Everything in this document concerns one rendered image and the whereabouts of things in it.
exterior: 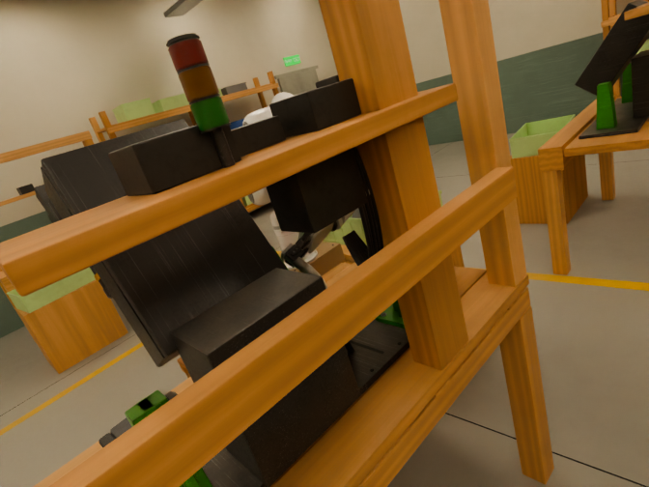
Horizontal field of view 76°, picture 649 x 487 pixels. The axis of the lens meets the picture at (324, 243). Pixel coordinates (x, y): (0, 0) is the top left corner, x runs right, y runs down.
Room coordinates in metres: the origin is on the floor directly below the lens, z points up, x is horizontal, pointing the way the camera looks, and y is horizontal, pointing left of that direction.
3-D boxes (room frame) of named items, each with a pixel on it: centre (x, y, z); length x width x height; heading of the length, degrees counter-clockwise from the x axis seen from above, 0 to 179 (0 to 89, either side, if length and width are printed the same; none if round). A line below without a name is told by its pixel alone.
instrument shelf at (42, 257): (0.79, 0.04, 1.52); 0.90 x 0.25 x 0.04; 128
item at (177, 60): (0.69, 0.11, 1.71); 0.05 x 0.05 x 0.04
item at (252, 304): (0.82, 0.20, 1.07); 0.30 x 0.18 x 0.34; 128
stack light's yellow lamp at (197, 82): (0.69, 0.11, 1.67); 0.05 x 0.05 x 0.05
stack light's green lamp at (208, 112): (0.69, 0.11, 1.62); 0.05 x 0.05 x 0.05
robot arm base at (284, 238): (1.81, 0.14, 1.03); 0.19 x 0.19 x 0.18
